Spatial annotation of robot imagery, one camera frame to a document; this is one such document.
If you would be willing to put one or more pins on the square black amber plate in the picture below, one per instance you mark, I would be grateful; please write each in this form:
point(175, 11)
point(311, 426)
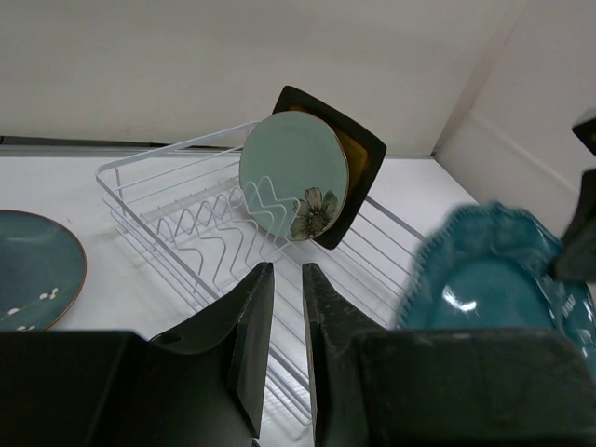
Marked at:
point(364, 152)

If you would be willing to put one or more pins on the scalloped teal plate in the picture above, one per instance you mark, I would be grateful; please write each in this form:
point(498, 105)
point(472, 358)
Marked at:
point(487, 266)

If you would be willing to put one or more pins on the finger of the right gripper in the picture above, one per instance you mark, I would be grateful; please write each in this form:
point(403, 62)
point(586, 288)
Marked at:
point(576, 262)

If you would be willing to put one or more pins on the light green floral plate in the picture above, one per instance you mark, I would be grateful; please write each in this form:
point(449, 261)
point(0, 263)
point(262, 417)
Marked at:
point(294, 175)

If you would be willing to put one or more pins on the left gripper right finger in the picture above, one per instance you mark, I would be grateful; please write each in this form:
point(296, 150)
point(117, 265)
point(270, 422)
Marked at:
point(331, 326)

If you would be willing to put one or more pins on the white wire dish rack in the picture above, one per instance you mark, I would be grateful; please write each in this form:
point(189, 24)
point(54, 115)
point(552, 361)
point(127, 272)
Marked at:
point(181, 207)

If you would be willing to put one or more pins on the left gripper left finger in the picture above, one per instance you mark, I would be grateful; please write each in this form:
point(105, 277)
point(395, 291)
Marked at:
point(207, 374)

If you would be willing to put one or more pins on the round dark teal plate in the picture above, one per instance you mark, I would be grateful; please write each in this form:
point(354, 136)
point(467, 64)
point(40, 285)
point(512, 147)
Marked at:
point(43, 270)

